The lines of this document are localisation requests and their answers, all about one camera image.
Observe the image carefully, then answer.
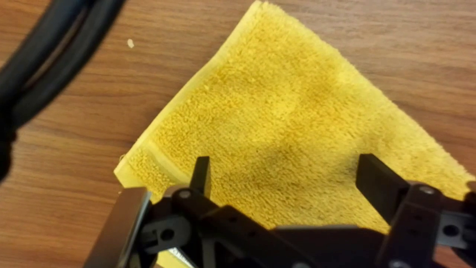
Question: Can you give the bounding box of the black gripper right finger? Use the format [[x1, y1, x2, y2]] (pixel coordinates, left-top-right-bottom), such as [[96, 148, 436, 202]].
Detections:
[[356, 153, 450, 226]]

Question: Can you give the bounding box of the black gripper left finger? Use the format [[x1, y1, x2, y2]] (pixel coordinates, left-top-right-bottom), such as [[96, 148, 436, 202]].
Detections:
[[170, 156, 236, 221]]

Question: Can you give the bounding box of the yellow terry cloth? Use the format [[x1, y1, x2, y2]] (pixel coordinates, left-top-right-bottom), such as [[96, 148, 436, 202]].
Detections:
[[114, 0, 476, 268]]

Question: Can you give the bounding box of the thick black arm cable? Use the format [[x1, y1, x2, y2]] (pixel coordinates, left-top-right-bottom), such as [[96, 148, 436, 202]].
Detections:
[[0, 0, 129, 184]]

